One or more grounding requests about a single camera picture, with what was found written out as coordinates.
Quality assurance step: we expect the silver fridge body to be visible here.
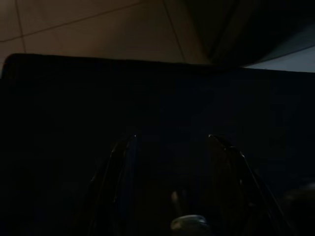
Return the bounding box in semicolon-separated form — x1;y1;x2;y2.
191;0;315;73

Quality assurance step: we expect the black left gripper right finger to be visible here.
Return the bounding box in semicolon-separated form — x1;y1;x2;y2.
207;134;291;236

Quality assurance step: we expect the black floor mat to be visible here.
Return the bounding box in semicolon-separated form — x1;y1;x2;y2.
0;53;315;236

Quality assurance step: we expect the silver robot left foot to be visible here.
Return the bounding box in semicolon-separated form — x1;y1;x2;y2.
170;214;210;232

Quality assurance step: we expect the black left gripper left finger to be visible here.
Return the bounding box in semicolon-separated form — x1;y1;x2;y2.
86;134;139;236

